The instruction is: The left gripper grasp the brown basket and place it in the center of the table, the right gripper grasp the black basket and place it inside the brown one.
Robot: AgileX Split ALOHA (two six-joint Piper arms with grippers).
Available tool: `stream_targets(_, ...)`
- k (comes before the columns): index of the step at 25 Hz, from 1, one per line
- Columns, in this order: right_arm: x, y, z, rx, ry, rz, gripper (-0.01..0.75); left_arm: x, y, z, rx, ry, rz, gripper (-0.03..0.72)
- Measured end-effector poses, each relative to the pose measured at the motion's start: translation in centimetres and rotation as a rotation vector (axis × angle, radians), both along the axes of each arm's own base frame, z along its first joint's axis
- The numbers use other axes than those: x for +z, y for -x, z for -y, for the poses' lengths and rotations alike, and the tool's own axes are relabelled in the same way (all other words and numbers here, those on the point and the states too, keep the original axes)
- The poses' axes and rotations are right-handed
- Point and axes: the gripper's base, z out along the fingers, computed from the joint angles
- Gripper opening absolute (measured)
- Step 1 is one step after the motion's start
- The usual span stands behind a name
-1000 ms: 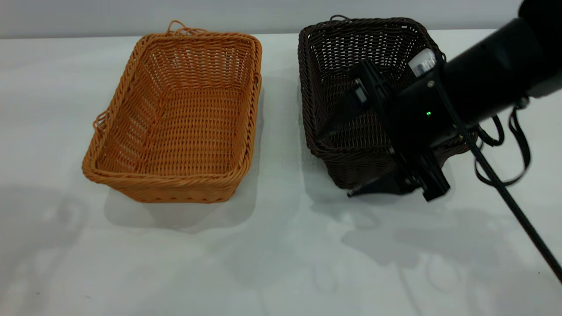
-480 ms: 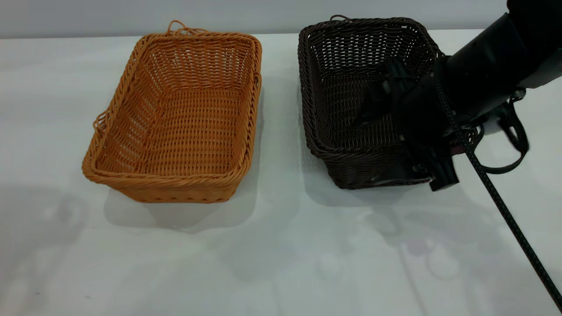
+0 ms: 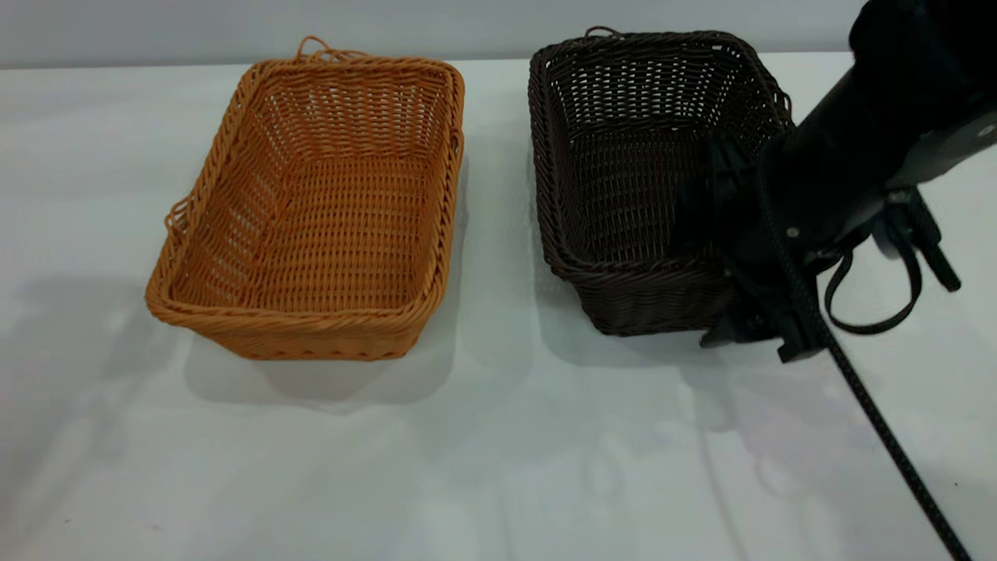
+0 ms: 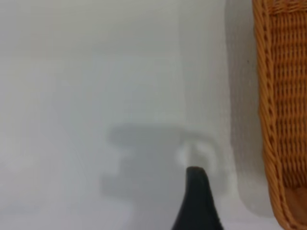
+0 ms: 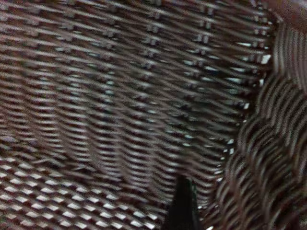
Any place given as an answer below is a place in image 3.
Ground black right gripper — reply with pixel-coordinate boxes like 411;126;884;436
676;117;897;365

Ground dark brown woven wicker basket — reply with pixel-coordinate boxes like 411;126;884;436
527;27;797;337

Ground orange-brown woven wicker basket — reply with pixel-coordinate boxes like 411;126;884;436
145;36;467;362

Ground black flat looped cable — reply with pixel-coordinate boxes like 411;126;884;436
823;191;963;337

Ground black braided cable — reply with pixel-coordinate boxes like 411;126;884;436
757;179;973;561

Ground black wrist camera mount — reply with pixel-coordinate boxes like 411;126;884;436
886;108;997;192

